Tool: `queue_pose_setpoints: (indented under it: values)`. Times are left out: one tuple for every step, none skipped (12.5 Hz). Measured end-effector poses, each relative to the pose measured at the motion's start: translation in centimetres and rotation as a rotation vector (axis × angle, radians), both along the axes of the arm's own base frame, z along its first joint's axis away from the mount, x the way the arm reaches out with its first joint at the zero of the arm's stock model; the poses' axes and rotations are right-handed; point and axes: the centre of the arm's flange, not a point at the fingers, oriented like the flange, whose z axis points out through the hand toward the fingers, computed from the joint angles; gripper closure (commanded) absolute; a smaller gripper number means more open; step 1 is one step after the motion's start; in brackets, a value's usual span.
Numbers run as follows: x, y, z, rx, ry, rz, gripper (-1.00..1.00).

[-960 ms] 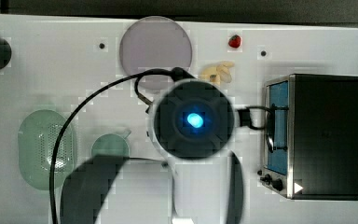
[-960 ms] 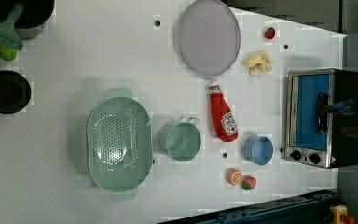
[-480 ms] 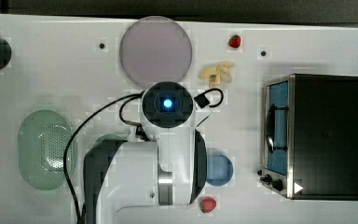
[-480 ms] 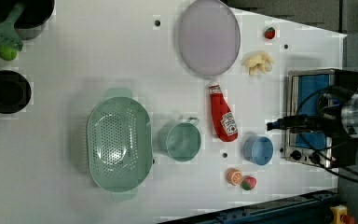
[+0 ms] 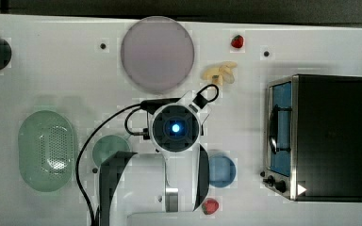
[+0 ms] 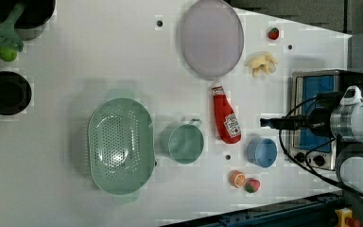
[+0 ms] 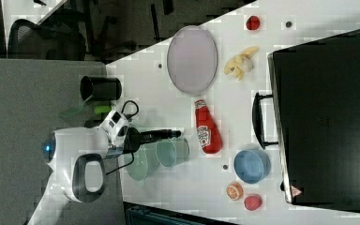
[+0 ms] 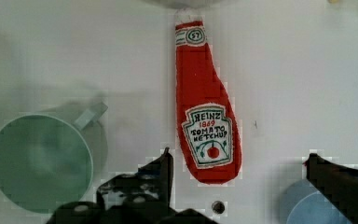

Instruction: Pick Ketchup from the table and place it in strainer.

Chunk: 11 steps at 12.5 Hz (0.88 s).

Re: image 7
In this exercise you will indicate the pale pink round plate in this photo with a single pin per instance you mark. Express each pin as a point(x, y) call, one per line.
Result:
point(192, 60)

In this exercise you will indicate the small black cylinder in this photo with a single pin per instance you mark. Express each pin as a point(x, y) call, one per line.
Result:
point(92, 123)

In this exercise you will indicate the red strawberry toy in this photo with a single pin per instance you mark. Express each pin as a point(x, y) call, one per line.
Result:
point(253, 202)

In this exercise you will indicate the black office chair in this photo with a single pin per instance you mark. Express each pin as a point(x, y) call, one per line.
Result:
point(31, 41)

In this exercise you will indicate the teal storage crate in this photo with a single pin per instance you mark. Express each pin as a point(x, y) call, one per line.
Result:
point(137, 214)

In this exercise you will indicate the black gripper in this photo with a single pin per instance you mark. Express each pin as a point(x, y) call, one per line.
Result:
point(132, 140)

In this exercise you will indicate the red tomato toy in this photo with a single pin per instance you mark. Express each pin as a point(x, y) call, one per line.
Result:
point(253, 23)

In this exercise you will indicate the black cylindrical cup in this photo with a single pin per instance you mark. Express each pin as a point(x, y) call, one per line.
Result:
point(100, 88)

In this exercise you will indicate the peeled banana toy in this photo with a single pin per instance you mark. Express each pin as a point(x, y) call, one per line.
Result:
point(241, 64)

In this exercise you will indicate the black toaster oven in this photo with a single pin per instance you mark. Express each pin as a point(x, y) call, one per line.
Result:
point(316, 97)

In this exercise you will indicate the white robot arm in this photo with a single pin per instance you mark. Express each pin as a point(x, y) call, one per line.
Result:
point(75, 156)

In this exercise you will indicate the red ketchup bottle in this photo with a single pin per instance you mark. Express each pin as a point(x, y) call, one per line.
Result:
point(207, 130)

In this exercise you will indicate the orange slice toy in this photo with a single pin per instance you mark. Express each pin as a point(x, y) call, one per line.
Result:
point(234, 191)

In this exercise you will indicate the green bottle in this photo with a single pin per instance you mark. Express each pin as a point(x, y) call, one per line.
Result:
point(102, 109)

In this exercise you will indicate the blue bowl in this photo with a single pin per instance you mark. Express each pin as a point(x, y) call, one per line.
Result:
point(252, 165)

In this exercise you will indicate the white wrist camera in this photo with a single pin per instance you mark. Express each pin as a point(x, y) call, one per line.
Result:
point(116, 123)

